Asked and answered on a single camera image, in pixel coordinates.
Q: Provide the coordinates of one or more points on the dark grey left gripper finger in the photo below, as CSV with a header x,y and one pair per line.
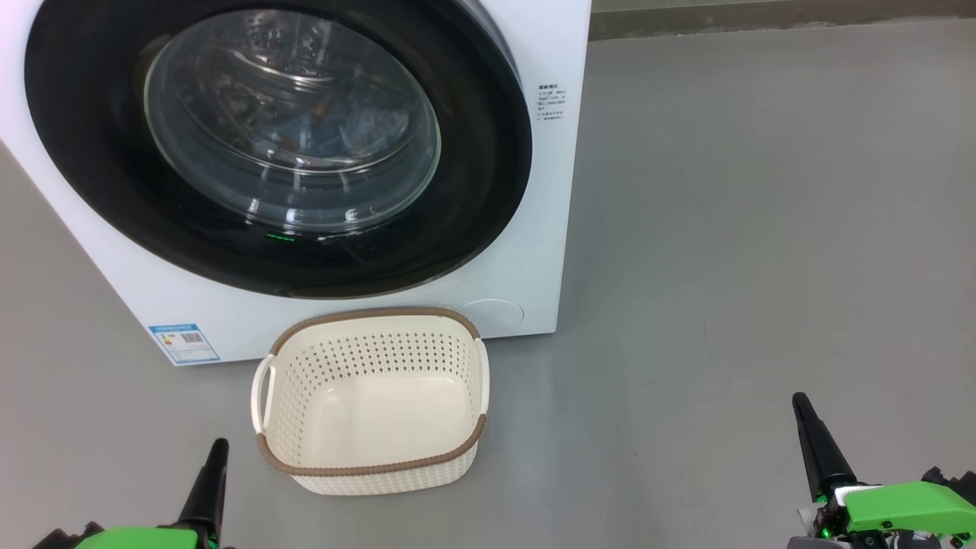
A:
x,y
207,496

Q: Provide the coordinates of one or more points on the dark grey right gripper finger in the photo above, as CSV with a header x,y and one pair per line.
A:
x,y
823,465

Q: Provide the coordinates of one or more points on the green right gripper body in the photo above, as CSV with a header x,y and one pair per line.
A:
x,y
900,507

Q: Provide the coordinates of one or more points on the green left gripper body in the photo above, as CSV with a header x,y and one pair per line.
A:
x,y
137,538

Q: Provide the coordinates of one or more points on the blue garment with orange print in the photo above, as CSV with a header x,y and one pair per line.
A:
x,y
320,114

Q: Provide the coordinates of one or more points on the black round glass washer door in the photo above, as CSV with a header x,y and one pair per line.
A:
x,y
473,191

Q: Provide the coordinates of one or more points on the white front-load washing machine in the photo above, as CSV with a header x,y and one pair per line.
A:
x,y
381,320

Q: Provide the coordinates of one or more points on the blue energy label sticker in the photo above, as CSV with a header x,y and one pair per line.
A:
x,y
184,345

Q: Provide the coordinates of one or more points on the cream perforated laundry basket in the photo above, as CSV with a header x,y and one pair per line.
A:
x,y
374,476

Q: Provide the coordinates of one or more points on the round filter cover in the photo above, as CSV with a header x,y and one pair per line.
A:
x,y
494,316

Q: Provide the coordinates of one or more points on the printed text sticker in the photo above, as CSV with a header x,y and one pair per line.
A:
x,y
550,103

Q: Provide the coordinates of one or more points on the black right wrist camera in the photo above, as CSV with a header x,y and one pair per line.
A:
x,y
953,484

